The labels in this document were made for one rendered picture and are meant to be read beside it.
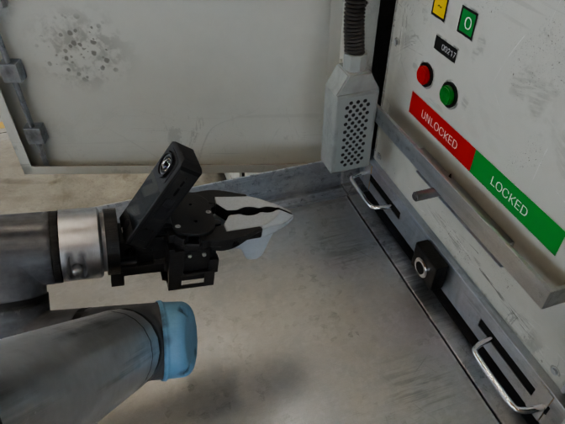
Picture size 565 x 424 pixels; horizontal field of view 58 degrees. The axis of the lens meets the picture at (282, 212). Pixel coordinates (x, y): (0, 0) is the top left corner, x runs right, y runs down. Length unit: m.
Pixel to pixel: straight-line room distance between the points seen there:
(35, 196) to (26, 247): 2.01
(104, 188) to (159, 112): 1.48
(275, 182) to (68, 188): 1.70
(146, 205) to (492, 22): 0.43
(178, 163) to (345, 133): 0.38
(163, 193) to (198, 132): 0.53
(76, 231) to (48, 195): 1.99
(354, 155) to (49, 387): 0.65
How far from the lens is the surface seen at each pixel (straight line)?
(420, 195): 0.73
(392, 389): 0.73
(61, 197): 2.49
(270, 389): 0.72
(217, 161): 1.07
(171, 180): 0.50
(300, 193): 0.97
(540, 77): 0.60
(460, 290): 0.78
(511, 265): 0.62
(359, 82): 0.78
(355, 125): 0.82
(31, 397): 0.29
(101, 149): 1.10
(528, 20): 0.61
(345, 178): 1.00
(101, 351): 0.37
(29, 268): 0.55
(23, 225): 0.55
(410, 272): 0.86
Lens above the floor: 1.47
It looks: 42 degrees down
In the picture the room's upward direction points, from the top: straight up
